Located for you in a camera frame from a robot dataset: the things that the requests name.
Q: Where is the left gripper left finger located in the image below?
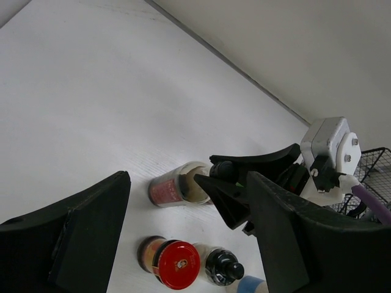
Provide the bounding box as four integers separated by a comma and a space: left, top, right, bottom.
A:
1, 171, 131, 292

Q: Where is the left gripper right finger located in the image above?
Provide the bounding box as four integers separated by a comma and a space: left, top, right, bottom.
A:
247, 172, 390, 292

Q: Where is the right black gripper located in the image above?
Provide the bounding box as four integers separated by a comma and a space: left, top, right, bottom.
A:
194, 143, 309, 230

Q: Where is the tall red-label sauce bottle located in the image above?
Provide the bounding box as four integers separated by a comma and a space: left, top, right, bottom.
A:
148, 161, 235, 207

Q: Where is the blue-band silver-top shaker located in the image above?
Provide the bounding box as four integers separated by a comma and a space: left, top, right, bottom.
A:
225, 275, 269, 293

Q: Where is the black-cap white spice bottle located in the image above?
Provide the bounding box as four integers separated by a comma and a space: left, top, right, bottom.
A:
193, 242, 245, 286

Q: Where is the red-lid sauce jar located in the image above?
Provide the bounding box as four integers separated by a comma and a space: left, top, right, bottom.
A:
137, 236, 201, 290

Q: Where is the black wire basket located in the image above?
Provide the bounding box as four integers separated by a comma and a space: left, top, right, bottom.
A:
328, 147, 390, 223

